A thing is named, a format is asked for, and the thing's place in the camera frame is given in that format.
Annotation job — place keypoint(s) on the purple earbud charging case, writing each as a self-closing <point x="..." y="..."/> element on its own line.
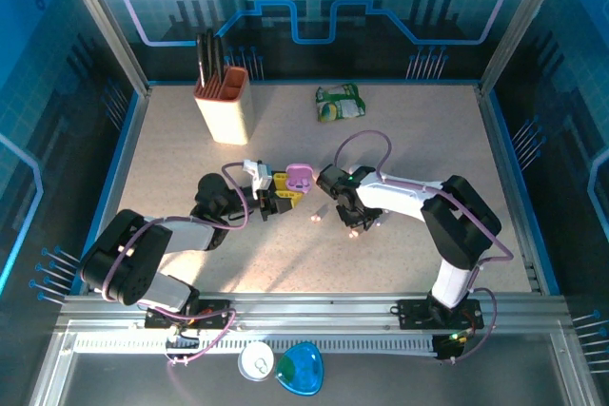
<point x="299" y="173"/>

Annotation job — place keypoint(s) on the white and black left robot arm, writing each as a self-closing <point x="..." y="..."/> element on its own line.
<point x="123" y="258"/>

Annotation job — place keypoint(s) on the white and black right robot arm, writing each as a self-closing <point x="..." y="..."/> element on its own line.
<point x="404" y="194"/>

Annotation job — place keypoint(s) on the beige knife block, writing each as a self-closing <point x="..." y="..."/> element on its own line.
<point x="228" y="116"/>

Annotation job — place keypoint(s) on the green snack bag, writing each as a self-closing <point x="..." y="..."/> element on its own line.
<point x="340" y="104"/>

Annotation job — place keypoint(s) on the blue green plastic dish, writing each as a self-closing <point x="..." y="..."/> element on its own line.
<point x="300" y="373"/>

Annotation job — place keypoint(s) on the white round can lid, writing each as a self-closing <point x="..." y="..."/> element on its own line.
<point x="249" y="358"/>

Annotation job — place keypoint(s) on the aluminium side rail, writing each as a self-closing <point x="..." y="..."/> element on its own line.
<point x="121" y="178"/>
<point x="504" y="163"/>

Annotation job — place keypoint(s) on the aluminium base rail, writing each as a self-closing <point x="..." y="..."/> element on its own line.
<point x="309" y="311"/>

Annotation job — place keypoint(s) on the aluminium frame post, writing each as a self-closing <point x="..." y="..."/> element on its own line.
<point x="100" y="21"/>
<point x="523" y="21"/>

